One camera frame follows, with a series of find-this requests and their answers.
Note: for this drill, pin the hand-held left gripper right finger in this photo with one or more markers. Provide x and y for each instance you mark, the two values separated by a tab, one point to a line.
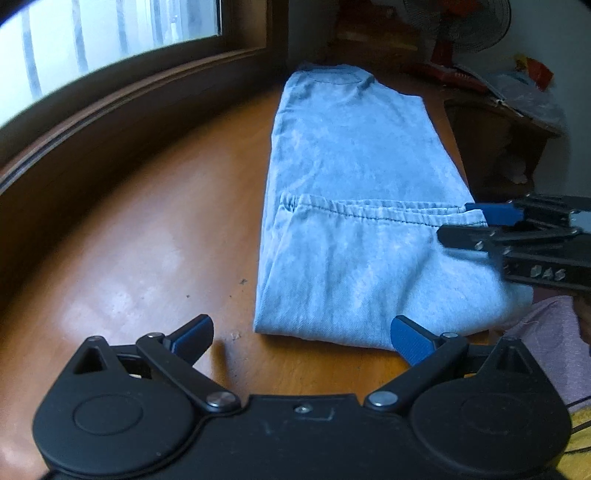
408	341

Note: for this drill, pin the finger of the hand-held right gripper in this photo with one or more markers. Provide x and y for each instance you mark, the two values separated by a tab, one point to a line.
498	213
466	237

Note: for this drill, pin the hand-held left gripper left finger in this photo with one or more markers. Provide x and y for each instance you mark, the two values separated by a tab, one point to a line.
191	339

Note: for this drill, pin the light blue jeans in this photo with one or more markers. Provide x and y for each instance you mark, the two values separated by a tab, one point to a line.
351	161

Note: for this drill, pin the person's pink clothing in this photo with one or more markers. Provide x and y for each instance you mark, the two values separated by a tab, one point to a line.
545	337

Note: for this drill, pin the wooden side table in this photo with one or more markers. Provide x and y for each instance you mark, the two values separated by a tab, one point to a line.
489	134

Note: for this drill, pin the clear plastic bag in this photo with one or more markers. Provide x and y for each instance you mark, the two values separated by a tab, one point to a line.
526	99

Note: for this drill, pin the yellow orange package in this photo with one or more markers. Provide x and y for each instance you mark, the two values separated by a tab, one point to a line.
535	69

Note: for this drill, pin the yellow knitted cloth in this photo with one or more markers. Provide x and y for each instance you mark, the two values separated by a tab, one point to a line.
582	434

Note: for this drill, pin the black and red electric fan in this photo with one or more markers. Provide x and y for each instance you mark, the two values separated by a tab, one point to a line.
461	23

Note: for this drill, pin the brown wooden furniture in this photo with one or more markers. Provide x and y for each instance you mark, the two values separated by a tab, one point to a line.
369	27

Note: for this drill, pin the window with metal bars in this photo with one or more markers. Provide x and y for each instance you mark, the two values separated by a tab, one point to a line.
115	27

